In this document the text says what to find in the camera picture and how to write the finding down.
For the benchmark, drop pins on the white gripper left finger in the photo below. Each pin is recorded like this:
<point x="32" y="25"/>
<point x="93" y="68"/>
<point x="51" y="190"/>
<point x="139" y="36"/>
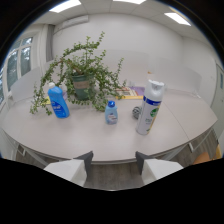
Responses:
<point x="74" y="169"/>

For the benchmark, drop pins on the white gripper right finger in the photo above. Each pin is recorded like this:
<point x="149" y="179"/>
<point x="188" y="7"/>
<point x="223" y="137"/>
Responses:
<point x="156" y="170"/>

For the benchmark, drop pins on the small light blue bottle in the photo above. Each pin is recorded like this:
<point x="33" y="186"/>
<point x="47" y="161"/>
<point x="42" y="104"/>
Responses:
<point x="111" y="114"/>

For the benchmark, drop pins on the blue detergent bottle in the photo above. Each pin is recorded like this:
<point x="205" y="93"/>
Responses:
<point x="59" y="103"/>

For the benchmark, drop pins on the orange chair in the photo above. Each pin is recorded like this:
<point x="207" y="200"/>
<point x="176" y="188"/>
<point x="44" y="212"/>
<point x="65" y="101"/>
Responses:
<point x="204" y="157"/>

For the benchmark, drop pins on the small grey round object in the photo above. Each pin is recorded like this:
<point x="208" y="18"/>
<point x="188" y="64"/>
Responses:
<point x="136" y="112"/>

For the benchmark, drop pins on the white aerosol spray can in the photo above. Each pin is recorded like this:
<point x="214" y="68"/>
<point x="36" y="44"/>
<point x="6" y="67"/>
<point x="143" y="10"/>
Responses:
<point x="150" y="108"/>

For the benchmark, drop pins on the colourful book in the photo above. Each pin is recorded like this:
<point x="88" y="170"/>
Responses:
<point x="130" y="92"/>

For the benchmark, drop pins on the green potted plant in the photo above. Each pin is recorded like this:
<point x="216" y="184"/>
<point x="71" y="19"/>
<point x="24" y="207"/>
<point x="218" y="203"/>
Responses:
<point x="81" y="78"/>

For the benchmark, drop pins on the white desk divider panel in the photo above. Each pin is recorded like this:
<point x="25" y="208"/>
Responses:
<point x="173" y="75"/>
<point x="26" y="84"/>

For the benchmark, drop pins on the window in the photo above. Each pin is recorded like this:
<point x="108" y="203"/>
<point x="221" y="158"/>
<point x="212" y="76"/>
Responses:
<point x="15" y="63"/>

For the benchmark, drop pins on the ceiling light panel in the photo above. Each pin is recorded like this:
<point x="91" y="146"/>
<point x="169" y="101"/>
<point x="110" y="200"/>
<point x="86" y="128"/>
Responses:
<point x="130" y="1"/>
<point x="177" y="18"/>
<point x="65" y="5"/>

